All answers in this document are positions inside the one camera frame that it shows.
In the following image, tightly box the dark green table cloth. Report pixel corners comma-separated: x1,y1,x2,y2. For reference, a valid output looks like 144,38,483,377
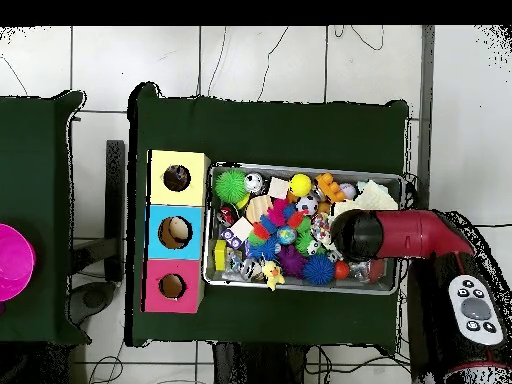
125,81,411,348

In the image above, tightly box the purple spiky ball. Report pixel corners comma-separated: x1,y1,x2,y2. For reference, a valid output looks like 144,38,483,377
277,245,308,279

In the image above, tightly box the cream waffle cloth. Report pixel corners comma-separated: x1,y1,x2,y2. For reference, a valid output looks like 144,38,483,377
333,179,400,219

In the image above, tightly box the yellow plush duck toy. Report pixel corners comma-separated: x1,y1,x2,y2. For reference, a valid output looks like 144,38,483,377
261,260,286,291

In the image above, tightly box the yellow tennis ball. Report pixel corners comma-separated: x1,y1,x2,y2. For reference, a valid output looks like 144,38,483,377
288,172,313,198

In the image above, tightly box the blue spiky ball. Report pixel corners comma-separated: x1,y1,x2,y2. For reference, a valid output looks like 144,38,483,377
301,254,336,286

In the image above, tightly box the magenta round disc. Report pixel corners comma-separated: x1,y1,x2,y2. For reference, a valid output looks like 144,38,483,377
0,222,37,303

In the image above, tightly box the large green spiky ball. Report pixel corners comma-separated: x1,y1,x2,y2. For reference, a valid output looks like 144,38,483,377
214,169,249,205

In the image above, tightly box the black upright post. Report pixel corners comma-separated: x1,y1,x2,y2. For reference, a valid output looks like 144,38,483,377
104,139,126,283

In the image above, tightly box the dark green side table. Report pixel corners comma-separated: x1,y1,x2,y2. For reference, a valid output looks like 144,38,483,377
0,90,91,345

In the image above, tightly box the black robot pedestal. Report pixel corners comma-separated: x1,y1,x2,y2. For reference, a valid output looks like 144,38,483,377
211,341,309,384

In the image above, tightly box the small soccer ball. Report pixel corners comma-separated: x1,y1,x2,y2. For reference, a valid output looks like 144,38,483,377
295,194,320,216

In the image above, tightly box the shallow wire mesh bin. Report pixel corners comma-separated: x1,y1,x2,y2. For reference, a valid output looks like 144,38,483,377
201,162,403,296

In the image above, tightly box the wooden box with three holes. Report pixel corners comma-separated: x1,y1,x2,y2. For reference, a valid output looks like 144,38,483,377
139,149,211,314

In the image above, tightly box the multicolour spiky caterpillar toy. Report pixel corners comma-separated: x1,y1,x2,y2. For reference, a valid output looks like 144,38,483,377
247,198,315,247

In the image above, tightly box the orange plastic compartment tray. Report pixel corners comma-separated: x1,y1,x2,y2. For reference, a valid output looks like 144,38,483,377
314,172,347,203

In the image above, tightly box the grey stand base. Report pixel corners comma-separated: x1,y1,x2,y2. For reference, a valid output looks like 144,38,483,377
65,280,118,326

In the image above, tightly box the green spiky ball with eyes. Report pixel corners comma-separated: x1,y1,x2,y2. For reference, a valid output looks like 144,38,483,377
294,230,325,257

